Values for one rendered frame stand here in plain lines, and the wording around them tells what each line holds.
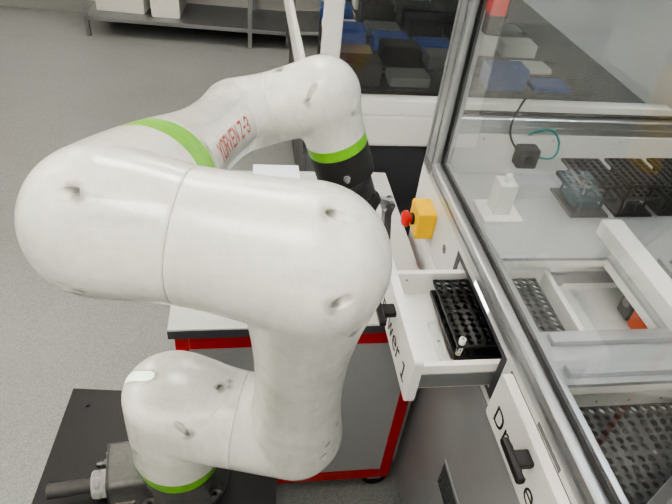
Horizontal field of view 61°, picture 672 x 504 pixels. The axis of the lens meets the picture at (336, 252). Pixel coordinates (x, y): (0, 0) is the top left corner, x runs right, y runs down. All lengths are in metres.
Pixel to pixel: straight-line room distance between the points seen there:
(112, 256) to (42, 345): 1.93
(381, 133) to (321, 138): 0.97
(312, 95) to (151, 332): 1.62
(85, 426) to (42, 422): 1.06
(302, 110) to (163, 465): 0.51
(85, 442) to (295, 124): 0.61
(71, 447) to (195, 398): 0.33
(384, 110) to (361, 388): 0.81
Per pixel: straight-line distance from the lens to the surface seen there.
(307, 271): 0.39
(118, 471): 0.95
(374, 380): 1.43
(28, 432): 2.12
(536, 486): 0.96
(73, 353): 2.28
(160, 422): 0.77
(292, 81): 0.81
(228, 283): 0.41
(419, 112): 1.78
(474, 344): 1.08
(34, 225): 0.44
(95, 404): 1.09
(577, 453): 0.89
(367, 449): 1.69
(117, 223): 0.42
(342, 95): 0.80
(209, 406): 0.76
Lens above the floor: 1.66
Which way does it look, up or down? 39 degrees down
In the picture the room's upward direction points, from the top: 7 degrees clockwise
